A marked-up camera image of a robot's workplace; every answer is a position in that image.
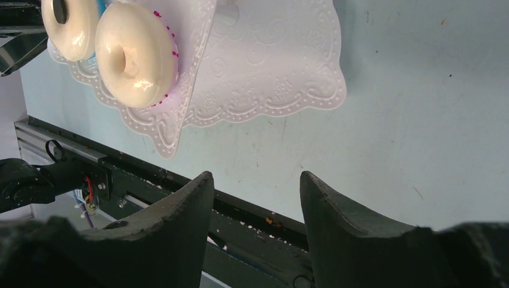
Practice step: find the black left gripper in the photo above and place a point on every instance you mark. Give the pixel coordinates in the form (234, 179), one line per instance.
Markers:
(20, 16)

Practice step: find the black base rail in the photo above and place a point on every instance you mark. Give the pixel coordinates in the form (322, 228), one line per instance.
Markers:
(248, 245)

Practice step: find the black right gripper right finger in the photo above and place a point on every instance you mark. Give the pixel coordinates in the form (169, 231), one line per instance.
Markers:
(353, 246)

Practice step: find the white frosted donut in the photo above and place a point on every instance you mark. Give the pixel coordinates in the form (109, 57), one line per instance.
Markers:
(136, 53)

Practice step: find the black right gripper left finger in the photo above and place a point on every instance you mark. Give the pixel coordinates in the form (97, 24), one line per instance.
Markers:
(162, 245)

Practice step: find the white chocolate-hole donut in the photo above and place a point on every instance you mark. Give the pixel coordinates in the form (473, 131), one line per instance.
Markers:
(71, 26)

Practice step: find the white three-tier cake stand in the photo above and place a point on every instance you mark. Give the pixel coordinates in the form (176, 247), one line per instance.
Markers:
(238, 60)

